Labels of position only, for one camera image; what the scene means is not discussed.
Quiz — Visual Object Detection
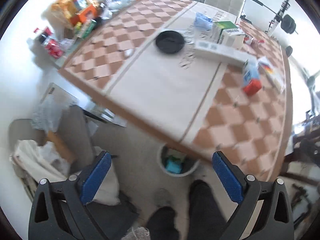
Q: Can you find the checkered brown table mat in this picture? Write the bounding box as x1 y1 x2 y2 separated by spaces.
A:
60 0 292 180

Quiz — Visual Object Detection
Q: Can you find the yellow snack bag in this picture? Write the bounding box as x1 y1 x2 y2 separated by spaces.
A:
50 0 79 27

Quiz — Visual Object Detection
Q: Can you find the green white medicine box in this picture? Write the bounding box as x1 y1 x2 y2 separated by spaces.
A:
210 21 245 50

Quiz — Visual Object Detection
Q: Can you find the red white snack wrapper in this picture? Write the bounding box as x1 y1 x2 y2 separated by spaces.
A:
244 34 265 46

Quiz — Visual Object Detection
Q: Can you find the teal green plastic bag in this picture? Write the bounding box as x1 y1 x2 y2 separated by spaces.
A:
165 155 184 174

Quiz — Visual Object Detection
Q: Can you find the grey fabric chair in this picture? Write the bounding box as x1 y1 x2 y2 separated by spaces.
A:
8 105 95 172

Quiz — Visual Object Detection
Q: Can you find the left fuzzy slipper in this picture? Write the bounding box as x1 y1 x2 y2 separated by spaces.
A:
153 189 173 208

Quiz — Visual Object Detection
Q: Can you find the black round lid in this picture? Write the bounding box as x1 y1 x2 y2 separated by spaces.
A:
155 30 185 54

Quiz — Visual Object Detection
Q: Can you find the printed plastic bag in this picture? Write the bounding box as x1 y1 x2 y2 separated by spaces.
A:
30 95 69 134

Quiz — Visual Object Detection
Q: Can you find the long white toothpaste box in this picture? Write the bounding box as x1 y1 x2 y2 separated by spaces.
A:
194 40 257 68

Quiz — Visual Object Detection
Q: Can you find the green white carton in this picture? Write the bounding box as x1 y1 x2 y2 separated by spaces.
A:
79 20 97 38

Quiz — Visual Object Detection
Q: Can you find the white round trash bin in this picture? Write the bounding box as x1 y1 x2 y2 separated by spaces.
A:
157 145 200 178

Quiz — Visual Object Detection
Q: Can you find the orange box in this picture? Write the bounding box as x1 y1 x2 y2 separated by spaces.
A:
69 4 97 26

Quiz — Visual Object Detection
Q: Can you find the blue crumpled glove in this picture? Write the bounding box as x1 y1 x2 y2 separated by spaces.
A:
194 12 214 31

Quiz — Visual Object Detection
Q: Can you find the blue red small box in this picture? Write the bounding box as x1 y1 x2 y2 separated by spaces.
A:
242 59 262 96

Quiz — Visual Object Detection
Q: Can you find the white box german flag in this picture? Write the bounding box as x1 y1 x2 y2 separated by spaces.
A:
258 56 285 94

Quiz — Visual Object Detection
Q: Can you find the small white paper scrap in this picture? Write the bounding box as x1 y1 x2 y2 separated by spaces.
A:
124 48 135 59

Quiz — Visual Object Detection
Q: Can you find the silver foil blister pack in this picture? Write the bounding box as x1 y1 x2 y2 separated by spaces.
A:
177 30 195 44

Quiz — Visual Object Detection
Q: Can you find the white cloth bag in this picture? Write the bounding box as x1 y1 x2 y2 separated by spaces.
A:
13 140 120 206

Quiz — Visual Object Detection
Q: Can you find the red cola can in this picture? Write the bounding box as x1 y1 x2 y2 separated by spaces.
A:
44 39 64 59

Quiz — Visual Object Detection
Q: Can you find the cola bottle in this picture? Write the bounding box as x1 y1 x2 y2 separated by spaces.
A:
34 27 53 46

